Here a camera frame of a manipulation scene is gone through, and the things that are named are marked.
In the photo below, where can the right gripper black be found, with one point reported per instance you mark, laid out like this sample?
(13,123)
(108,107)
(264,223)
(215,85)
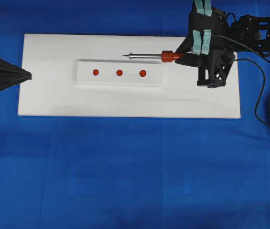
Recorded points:
(205,21)

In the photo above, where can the red handled soldering iron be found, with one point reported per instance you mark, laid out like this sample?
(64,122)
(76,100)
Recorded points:
(165,56)

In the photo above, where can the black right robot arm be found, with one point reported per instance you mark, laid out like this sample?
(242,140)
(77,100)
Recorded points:
(211,40)

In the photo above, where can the large white base board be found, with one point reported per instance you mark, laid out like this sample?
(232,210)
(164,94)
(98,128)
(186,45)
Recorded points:
(53,90)

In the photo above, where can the small white marked plate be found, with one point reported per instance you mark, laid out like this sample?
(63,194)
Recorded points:
(119,73)

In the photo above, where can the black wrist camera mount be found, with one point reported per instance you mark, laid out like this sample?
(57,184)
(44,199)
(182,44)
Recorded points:
(214,69)

